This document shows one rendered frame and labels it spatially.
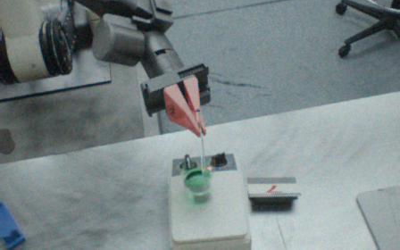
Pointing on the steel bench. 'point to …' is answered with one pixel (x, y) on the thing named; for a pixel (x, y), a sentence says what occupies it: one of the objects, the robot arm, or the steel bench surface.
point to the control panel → (215, 167)
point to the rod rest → (9, 229)
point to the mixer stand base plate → (382, 215)
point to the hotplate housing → (213, 239)
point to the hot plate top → (225, 212)
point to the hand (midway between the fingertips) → (200, 129)
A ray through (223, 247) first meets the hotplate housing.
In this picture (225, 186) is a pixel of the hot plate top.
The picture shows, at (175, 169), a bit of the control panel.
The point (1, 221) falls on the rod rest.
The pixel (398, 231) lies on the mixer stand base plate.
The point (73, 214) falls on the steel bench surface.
